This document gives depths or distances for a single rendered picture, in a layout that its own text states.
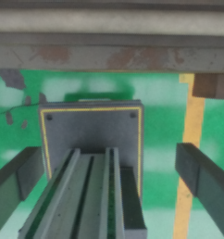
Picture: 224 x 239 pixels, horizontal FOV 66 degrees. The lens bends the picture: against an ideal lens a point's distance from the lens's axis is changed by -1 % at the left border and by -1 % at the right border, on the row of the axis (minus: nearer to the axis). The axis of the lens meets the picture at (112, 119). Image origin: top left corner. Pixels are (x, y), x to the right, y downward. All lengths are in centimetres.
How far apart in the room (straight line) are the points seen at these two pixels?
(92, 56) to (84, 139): 102
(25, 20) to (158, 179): 168
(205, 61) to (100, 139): 102
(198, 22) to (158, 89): 130
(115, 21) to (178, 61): 9
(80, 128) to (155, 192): 103
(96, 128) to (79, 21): 102
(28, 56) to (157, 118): 137
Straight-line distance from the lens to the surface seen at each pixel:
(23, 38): 23
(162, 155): 166
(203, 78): 45
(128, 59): 21
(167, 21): 19
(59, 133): 123
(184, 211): 208
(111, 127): 116
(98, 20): 19
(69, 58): 22
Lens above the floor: 143
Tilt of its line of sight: 75 degrees down
